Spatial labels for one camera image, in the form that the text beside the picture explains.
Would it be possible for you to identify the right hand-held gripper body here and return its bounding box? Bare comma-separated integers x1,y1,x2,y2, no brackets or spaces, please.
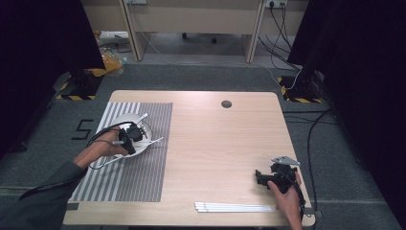
266,155,301,194

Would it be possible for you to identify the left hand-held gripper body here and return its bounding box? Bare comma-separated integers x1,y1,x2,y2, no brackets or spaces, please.
118,126,137,156

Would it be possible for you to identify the white chopstick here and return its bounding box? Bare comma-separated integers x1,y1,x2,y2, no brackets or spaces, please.
194,201,275,207
103,140,160,168
194,204,275,211
196,207,276,214
104,136,165,167

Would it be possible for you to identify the white spoon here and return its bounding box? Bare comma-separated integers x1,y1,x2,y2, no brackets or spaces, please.
135,112,149,127

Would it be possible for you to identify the person's right hand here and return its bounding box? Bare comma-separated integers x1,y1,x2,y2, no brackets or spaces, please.
267,173,303,226

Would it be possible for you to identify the person's left hand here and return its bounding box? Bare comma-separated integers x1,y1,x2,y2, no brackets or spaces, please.
75,126,128,170

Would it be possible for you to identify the grey striped placemat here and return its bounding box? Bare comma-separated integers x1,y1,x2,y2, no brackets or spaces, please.
68,102,173,203

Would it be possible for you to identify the black tape floor marking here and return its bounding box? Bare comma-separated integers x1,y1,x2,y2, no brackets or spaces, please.
71,119,96,141

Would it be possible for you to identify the stand base with hazard stripes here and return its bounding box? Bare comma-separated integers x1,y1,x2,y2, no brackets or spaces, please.
56,68,104,102
277,70,324,104

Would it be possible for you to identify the yellow plastic bag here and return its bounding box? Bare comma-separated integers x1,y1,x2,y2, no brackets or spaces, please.
92,47,127,78

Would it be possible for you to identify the white power strip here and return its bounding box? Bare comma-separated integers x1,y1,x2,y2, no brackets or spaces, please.
99,30,129,41

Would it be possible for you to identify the black curtain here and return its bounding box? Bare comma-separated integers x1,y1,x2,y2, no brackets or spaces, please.
0,0,106,157
286,0,406,230

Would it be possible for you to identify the beige desk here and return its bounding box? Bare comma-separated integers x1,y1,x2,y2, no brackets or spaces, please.
79,0,310,64

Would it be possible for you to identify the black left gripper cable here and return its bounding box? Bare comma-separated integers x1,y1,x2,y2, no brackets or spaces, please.
18,122,135,201

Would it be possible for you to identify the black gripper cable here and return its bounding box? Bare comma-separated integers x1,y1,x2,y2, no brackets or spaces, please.
18,122,135,201
277,169,307,221

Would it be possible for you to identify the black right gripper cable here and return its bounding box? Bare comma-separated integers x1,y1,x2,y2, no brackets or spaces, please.
277,169,307,221

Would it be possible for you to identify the black floor cable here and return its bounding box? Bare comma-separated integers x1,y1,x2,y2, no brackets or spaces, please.
282,108,338,214

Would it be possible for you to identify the black cable bundle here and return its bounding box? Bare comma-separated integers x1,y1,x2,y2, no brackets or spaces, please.
258,1,303,72

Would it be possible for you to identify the wall socket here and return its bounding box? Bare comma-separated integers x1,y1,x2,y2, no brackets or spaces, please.
265,0,289,10

